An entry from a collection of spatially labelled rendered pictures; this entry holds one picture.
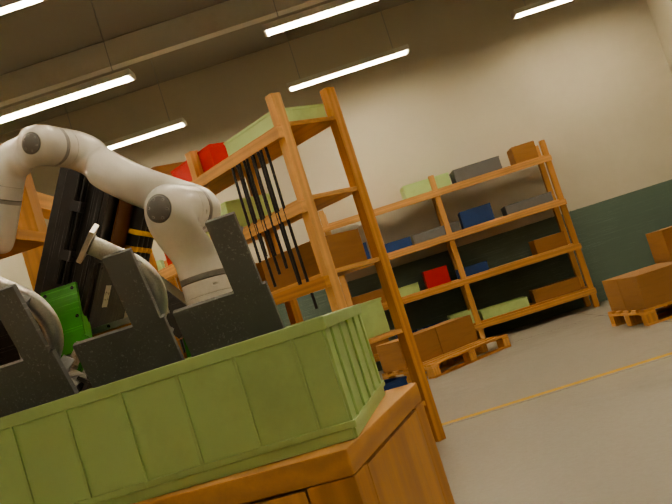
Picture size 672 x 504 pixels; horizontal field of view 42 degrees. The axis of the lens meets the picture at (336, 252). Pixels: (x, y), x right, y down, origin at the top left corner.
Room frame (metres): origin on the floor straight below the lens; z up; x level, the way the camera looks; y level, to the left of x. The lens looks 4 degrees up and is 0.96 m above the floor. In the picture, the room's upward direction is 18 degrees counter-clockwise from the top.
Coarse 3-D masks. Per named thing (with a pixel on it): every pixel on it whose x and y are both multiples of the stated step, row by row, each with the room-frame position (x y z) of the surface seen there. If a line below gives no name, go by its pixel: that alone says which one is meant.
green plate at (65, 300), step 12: (60, 288) 2.56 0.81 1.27; (72, 288) 2.55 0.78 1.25; (48, 300) 2.55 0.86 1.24; (60, 300) 2.55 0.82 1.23; (72, 300) 2.54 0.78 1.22; (60, 312) 2.54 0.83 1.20; (72, 312) 2.53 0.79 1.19; (72, 324) 2.53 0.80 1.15; (84, 324) 2.53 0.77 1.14; (72, 336) 2.52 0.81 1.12; (72, 348) 2.51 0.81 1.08
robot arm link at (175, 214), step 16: (160, 192) 1.95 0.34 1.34; (176, 192) 1.96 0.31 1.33; (192, 192) 2.00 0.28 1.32; (144, 208) 1.97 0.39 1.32; (160, 208) 1.94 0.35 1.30; (176, 208) 1.94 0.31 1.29; (192, 208) 1.97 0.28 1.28; (208, 208) 2.05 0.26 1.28; (160, 224) 1.96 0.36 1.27; (176, 224) 1.95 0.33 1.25; (192, 224) 1.96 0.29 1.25; (160, 240) 1.99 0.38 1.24; (176, 240) 1.98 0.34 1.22; (192, 240) 1.98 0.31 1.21; (208, 240) 2.00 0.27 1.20; (176, 256) 2.01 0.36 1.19; (192, 256) 2.00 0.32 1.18; (208, 256) 2.01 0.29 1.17; (192, 272) 2.00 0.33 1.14; (208, 272) 2.00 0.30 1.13; (224, 272) 2.03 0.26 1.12
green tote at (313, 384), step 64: (320, 320) 1.17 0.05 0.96; (128, 384) 1.21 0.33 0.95; (192, 384) 1.20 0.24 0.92; (256, 384) 1.19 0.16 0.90; (320, 384) 1.18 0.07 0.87; (384, 384) 1.57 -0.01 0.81; (0, 448) 1.24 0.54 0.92; (64, 448) 1.23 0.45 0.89; (128, 448) 1.22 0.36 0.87; (192, 448) 1.21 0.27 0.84; (256, 448) 1.19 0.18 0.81; (320, 448) 1.18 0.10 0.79
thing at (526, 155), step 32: (512, 160) 11.08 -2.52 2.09; (544, 160) 10.81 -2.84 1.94; (416, 192) 10.94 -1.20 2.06; (448, 192) 10.84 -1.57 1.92; (448, 224) 10.89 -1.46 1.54; (480, 224) 10.88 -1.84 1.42; (544, 256) 10.82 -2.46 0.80; (576, 256) 10.91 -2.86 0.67; (416, 288) 10.94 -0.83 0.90; (448, 288) 10.86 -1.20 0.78; (544, 288) 10.95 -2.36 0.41; (576, 288) 10.91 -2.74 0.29; (480, 320) 10.89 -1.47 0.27
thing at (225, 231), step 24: (216, 240) 1.26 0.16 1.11; (240, 240) 1.26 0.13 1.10; (240, 264) 1.27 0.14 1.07; (240, 288) 1.29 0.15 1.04; (264, 288) 1.29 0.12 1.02; (192, 312) 1.30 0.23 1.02; (216, 312) 1.30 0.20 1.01; (240, 312) 1.30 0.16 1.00; (264, 312) 1.30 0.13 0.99; (192, 336) 1.32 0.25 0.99; (216, 336) 1.32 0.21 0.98; (240, 336) 1.32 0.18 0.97
